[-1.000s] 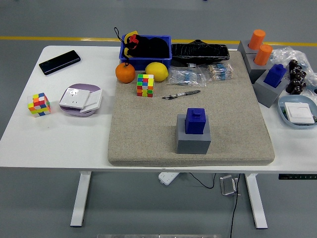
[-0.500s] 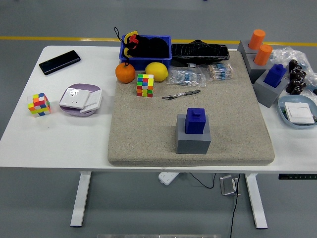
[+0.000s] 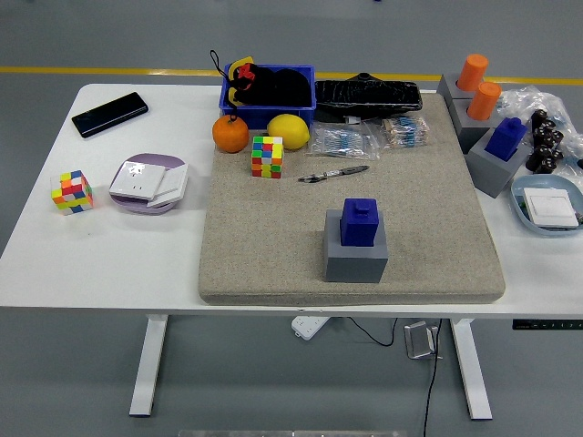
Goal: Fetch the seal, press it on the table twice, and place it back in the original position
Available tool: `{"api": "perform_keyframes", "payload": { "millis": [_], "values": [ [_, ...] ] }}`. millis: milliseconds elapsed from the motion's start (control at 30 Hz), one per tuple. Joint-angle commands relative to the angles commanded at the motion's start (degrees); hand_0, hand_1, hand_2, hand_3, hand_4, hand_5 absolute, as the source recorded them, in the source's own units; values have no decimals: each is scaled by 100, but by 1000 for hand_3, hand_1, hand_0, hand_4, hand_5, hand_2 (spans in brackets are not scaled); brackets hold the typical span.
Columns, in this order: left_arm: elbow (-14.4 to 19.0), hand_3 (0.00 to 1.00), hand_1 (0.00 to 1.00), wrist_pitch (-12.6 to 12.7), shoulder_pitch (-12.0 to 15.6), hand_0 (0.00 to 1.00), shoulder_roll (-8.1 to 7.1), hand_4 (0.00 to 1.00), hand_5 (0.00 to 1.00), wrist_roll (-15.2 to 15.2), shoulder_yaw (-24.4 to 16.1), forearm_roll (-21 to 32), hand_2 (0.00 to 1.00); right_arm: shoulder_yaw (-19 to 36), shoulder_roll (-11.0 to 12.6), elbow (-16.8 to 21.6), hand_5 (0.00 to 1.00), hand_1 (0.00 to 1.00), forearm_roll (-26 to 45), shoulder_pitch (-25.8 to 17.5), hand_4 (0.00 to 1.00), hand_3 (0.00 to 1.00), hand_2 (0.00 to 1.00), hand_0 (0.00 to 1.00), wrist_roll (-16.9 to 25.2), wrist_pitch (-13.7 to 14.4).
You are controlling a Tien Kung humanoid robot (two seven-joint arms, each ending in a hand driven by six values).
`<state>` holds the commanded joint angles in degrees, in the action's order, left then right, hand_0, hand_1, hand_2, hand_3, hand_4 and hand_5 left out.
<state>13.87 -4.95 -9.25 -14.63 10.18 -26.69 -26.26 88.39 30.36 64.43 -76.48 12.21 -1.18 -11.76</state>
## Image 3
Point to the black plastic-wrapped device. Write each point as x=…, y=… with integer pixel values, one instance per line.
x=364, y=98

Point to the grey-brown mat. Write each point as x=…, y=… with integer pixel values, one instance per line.
x=264, y=236

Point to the black smartphone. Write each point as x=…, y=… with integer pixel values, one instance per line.
x=109, y=114

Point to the orange fruit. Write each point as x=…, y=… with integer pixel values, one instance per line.
x=231, y=134

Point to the purple plate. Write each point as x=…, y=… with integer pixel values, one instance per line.
x=155, y=159

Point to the white socket panel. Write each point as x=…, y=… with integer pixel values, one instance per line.
x=136, y=182

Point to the silver metal bracket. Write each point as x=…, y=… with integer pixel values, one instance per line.
x=420, y=341

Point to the blue plastic bin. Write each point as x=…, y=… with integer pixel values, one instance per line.
x=264, y=117

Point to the silver black pen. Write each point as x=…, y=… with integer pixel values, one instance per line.
x=334, y=173

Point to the twisted colourful puzzle cube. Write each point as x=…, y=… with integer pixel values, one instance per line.
x=72, y=193

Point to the black table control panel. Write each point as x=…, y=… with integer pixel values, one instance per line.
x=546, y=325

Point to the black cloth pouch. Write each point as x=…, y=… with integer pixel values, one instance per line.
x=284, y=88

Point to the white table leg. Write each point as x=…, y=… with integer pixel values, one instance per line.
x=471, y=368
x=148, y=364

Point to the clear bag of mixed resistors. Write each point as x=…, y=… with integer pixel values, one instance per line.
x=405, y=129

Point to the blue square seal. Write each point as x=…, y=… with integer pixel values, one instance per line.
x=357, y=223
x=504, y=139

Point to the grey seal holder block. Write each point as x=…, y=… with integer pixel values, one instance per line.
x=469, y=132
x=355, y=266
x=448, y=88
x=489, y=173

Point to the yellow lemon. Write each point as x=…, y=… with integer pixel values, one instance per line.
x=288, y=132

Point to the light blue plate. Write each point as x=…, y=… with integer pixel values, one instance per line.
x=537, y=182

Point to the orange cylinder seal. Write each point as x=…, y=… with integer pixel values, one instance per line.
x=483, y=101
x=472, y=73

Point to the dark brown knobs pile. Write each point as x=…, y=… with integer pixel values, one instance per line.
x=545, y=141

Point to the white switch panel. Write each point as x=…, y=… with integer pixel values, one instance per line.
x=175, y=182
x=549, y=207

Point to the crumpled clear plastic bag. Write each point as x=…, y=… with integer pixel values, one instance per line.
x=524, y=98

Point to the clear bag of blue resistors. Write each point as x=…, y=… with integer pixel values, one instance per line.
x=339, y=141

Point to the small white clip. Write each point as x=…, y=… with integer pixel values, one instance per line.
x=352, y=120

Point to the white power strip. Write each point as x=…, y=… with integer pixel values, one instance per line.
x=309, y=327

